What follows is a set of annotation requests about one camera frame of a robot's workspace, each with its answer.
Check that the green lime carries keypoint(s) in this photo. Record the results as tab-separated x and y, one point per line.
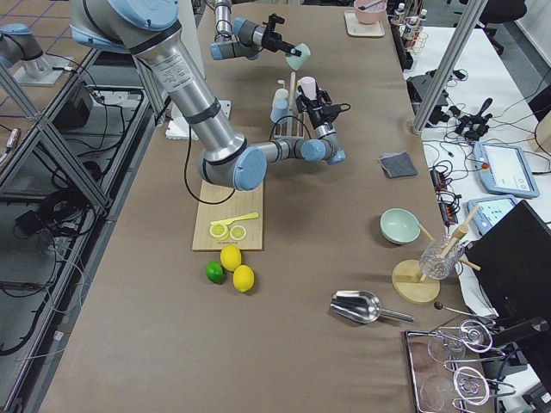
214	272

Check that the bottle carrier rack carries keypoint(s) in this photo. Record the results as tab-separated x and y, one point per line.
407	21

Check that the wire glass rack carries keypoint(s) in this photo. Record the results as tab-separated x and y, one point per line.
445	367

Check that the yellow lemon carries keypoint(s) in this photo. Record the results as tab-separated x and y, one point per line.
230	258
243	278

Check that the grey folded cloth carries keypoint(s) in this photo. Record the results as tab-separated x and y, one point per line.
397	164

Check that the white plastic cup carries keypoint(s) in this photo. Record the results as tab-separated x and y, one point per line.
281	94

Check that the pink plastic cup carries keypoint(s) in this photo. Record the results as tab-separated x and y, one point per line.
309	88

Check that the black monitor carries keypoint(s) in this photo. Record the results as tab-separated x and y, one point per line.
514	260

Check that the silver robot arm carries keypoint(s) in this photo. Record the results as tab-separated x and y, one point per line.
151	32
242	38

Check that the steel scoop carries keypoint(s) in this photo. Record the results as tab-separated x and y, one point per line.
363	307

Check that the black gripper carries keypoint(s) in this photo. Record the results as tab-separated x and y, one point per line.
273	40
318	117

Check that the clear crystal glass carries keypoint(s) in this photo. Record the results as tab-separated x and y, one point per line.
436	266

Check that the green plastic cup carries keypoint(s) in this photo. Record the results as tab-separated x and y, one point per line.
296	61

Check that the grey plastic cup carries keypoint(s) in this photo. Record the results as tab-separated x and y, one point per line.
301	105

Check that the bamboo cutting board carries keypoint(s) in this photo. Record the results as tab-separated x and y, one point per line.
238	220

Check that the beige tray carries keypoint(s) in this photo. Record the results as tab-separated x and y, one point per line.
360	30

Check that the aluminium frame post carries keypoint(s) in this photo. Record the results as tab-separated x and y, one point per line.
453	51

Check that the blue plastic cup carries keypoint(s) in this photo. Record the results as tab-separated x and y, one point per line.
279	110

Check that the wooden cup tree stand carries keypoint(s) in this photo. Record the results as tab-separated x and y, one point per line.
417	288

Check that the blue teach pendant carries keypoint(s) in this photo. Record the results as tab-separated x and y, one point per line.
503	169
491	210

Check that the pink bowl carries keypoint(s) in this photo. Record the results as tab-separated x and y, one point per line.
369	12

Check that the white wire cup holder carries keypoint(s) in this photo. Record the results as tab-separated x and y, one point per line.
291	126

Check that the green ceramic bowl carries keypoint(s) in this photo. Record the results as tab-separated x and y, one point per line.
399	226

